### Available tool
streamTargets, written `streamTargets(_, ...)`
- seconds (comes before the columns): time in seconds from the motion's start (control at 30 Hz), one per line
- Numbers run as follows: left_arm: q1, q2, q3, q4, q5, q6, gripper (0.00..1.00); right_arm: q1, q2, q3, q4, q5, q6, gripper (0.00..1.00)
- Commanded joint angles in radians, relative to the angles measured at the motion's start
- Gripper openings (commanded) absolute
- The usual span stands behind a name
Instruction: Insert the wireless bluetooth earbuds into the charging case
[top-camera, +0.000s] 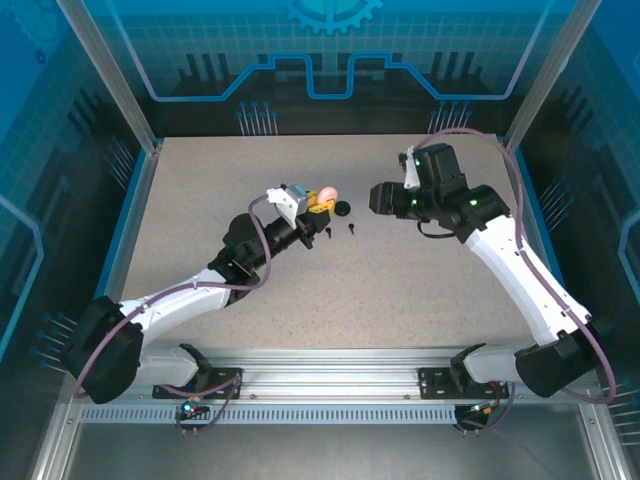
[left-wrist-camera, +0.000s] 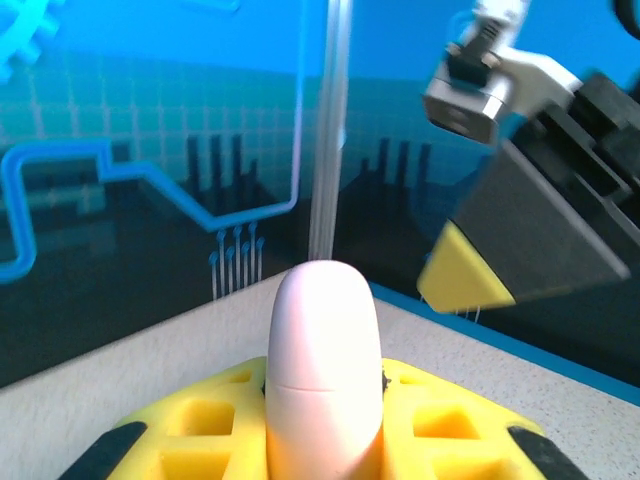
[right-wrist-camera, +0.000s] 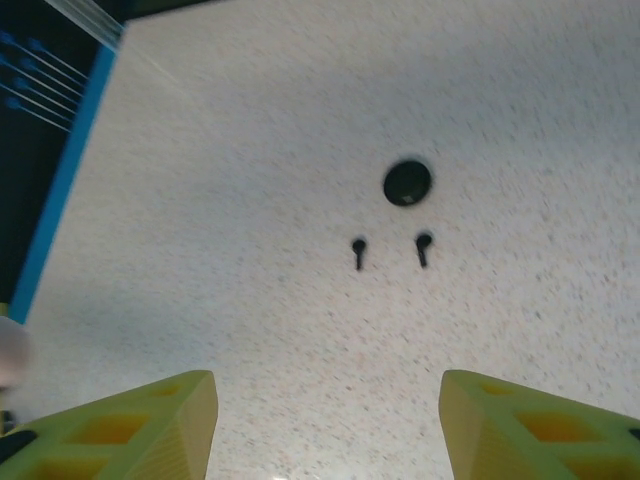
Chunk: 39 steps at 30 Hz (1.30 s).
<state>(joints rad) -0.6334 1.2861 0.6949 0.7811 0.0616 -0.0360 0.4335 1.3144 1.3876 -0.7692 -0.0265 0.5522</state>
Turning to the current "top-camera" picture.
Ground pink earbud charging case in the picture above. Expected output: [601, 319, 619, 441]
[318, 185, 350, 218]

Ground grey metal sheet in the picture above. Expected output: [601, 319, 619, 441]
[64, 423, 601, 480]

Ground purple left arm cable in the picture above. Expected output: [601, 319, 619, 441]
[73, 195, 275, 399]

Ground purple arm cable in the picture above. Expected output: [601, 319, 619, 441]
[412, 127, 617, 405]
[73, 195, 275, 399]

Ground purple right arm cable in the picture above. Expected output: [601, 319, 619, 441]
[412, 127, 617, 405]

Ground aluminium mounting rail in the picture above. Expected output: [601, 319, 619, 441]
[142, 347, 604, 407]

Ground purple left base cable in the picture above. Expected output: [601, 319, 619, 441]
[174, 374, 245, 437]

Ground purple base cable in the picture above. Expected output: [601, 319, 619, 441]
[174, 374, 245, 437]
[454, 382, 517, 437]

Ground aluminium frame post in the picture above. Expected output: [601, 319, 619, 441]
[53, 0, 164, 154]
[504, 0, 604, 154]

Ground grey slotted cable duct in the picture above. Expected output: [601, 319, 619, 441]
[79, 403, 459, 427]

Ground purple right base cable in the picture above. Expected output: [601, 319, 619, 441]
[454, 382, 517, 437]

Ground aluminium side rail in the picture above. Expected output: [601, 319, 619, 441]
[27, 144, 164, 480]
[504, 144, 640, 480]

